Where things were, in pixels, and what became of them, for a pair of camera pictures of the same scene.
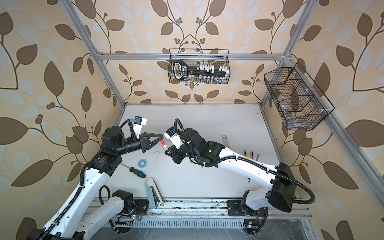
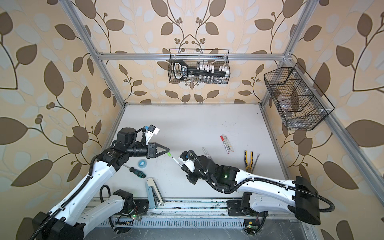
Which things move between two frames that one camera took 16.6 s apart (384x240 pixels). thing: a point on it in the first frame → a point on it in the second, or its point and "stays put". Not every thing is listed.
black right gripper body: (187, 153) → (193, 177)
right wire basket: (300, 104) stays put
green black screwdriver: (137, 172) stays put
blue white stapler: (154, 198) stays put
